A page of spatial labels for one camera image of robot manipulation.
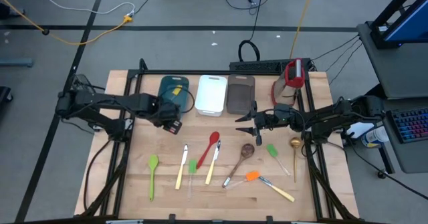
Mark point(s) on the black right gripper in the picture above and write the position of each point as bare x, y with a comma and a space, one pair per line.
267, 122

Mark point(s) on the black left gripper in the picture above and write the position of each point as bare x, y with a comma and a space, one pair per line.
165, 112

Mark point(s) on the dark wooden spoon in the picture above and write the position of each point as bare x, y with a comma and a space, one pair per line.
246, 150

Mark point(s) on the red silicone spoon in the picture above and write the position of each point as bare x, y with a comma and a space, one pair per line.
214, 138

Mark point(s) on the gold metal spoon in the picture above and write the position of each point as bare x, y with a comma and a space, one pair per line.
295, 142

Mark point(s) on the green silicone spoon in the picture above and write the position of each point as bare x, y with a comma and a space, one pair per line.
153, 162

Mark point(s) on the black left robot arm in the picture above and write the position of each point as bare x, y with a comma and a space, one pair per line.
100, 100

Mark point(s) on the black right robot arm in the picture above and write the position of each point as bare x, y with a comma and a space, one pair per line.
334, 115

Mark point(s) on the teal plastic bin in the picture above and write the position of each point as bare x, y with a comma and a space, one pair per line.
165, 87

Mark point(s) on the grey plastic bin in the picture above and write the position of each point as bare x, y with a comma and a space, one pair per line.
240, 95

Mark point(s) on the white plastic bin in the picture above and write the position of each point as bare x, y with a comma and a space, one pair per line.
210, 95

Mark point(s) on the white card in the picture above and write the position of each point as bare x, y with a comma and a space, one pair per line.
359, 130

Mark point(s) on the grey side desk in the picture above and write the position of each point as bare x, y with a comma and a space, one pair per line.
394, 73

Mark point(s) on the grey furniture foot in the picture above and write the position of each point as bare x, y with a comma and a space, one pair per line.
16, 62

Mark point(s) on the black caster foot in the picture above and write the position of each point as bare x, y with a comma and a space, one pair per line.
5, 95

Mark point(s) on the backlit computer keyboard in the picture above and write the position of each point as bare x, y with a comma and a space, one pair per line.
411, 125

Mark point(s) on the grey keyboard desk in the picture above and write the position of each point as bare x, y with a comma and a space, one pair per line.
411, 157

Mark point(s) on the black monitor stand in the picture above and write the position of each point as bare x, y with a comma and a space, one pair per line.
394, 6

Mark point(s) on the computer monitor blue screen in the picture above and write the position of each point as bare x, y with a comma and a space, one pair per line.
411, 23

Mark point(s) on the black metal table frame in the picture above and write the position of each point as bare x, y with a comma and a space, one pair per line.
150, 72

